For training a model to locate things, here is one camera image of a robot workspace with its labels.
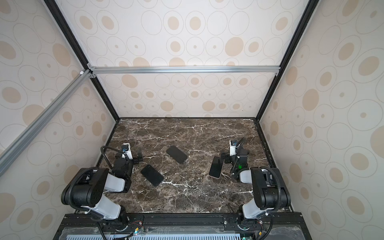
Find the diagonal aluminium rail left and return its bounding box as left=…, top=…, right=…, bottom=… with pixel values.
left=1, top=70, right=91, bottom=175

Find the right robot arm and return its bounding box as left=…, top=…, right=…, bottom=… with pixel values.
left=219, top=148, right=291, bottom=225

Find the horizontal aluminium rail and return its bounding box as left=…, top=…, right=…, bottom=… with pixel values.
left=91, top=66, right=280, bottom=74

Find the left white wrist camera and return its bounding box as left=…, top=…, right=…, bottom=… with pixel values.
left=121, top=143, right=133, bottom=160

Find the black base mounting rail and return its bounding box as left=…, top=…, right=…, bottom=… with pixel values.
left=54, top=212, right=312, bottom=240

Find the black phone centre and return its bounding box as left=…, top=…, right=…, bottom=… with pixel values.
left=166, top=146, right=188, bottom=164

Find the black frame post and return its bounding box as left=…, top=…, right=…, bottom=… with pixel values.
left=44, top=0, right=120, bottom=122
left=255, top=0, right=319, bottom=123

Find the black phone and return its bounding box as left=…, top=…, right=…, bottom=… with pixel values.
left=166, top=146, right=188, bottom=164
left=141, top=165, right=165, bottom=187

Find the black frame post right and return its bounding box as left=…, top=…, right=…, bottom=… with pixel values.
left=255, top=0, right=319, bottom=123

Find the black frame post left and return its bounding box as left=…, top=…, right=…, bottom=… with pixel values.
left=44, top=0, right=120, bottom=122

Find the black phone lower left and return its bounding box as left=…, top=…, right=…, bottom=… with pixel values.
left=141, top=165, right=165, bottom=187

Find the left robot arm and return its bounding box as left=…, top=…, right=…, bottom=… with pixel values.
left=61, top=151, right=143, bottom=226

